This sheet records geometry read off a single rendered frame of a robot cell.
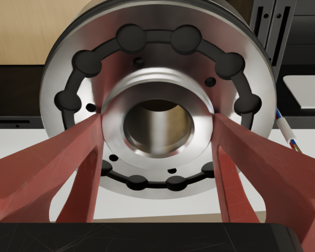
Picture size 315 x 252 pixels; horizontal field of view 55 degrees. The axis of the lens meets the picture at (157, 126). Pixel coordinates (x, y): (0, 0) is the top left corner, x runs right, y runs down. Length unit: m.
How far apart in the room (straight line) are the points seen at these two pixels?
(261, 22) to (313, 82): 0.13
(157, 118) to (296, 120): 0.16
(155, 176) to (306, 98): 0.20
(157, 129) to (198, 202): 0.57
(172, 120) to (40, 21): 0.23
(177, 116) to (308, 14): 0.24
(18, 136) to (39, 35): 0.31
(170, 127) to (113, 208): 0.60
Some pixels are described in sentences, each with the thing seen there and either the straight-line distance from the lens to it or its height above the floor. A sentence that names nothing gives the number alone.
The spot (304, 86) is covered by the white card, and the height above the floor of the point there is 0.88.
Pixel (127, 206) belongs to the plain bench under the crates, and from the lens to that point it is 0.73.
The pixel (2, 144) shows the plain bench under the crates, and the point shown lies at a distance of 0.67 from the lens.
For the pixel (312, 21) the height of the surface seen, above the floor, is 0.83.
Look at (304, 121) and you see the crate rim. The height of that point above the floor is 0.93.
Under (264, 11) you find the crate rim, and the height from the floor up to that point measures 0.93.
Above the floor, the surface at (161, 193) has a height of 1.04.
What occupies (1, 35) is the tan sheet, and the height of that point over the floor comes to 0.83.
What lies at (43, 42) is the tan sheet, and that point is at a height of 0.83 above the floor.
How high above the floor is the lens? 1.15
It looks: 53 degrees down
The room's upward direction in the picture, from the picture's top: 179 degrees counter-clockwise
